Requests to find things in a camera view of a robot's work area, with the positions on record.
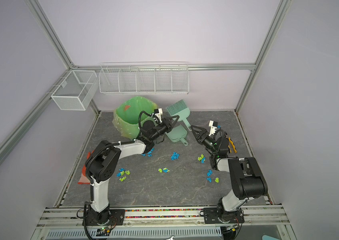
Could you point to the blue green scrap cluster far right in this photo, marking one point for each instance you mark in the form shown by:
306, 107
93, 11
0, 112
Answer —
210, 178

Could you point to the blue paper scrap cluster centre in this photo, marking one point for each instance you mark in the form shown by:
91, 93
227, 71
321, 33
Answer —
174, 156

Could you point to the paper scrap cluster far left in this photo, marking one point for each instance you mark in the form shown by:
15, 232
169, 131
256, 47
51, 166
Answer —
122, 174

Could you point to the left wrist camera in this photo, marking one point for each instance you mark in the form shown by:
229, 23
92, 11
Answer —
158, 115

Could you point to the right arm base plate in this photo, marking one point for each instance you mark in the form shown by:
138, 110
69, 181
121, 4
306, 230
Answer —
222, 215

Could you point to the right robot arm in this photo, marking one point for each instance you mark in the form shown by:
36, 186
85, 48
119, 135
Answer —
246, 178

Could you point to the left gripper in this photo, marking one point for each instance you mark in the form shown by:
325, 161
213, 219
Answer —
169, 125

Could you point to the aluminium front rail frame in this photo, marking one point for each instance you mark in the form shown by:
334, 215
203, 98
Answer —
159, 223

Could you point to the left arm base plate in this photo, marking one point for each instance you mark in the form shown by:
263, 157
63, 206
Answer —
108, 217

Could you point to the green blue scrap cluster front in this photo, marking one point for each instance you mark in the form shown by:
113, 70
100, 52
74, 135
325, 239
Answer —
165, 170

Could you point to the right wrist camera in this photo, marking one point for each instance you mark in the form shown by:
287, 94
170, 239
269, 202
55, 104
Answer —
213, 127

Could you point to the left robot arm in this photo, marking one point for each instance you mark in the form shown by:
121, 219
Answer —
102, 163

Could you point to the red rubber glove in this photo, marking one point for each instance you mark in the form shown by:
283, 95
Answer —
84, 179

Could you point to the green trash bin with bag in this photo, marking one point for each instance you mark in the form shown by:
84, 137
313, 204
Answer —
126, 116

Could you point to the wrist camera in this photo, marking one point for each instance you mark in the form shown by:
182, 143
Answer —
158, 115
213, 127

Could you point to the long white wire basket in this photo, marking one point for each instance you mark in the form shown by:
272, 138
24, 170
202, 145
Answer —
147, 78

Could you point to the paper scrap cluster near bin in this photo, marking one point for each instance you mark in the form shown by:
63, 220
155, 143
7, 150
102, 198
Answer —
149, 153

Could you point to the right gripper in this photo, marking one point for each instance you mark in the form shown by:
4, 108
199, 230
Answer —
201, 138

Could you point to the green hand brush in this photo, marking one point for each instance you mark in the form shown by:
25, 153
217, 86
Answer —
180, 109

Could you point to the green plastic dustpan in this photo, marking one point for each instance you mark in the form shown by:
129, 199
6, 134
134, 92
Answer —
178, 134

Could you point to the small white mesh basket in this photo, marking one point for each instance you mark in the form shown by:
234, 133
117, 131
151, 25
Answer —
76, 90

